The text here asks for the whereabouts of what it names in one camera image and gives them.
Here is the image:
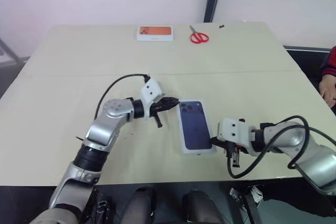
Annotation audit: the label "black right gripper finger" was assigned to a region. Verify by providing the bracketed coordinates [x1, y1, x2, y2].
[209, 135, 227, 148]

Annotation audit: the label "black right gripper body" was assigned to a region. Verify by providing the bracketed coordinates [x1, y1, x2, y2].
[222, 141, 249, 169]

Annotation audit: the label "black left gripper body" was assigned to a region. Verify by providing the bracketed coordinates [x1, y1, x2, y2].
[146, 96, 169, 129]

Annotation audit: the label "white box lid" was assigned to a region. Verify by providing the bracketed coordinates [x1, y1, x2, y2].
[176, 99, 218, 157]

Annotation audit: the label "orange print phone box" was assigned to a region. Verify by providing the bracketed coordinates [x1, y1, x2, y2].
[136, 25, 175, 42]

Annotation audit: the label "person's bare hand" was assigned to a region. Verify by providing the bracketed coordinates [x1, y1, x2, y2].
[318, 72, 336, 104]

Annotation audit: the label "dark rounded shape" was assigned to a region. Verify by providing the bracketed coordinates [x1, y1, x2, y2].
[121, 186, 158, 224]
[181, 189, 224, 224]

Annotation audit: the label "black device under table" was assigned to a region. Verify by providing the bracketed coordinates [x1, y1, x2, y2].
[80, 187, 112, 224]

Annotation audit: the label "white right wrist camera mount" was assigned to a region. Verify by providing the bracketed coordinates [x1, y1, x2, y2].
[216, 118, 257, 157]

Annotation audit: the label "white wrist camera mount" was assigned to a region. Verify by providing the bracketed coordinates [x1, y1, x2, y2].
[139, 78, 164, 110]
[216, 118, 257, 157]

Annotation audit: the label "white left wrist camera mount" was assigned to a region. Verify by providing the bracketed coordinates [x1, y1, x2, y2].
[139, 78, 164, 110]

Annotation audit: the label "black table leg frame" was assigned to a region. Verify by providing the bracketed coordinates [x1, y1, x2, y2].
[228, 184, 264, 224]

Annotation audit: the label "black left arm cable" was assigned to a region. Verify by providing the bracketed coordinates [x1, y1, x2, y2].
[94, 72, 151, 120]

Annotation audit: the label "red handled scissors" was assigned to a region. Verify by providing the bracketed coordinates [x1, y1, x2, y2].
[189, 25, 210, 45]

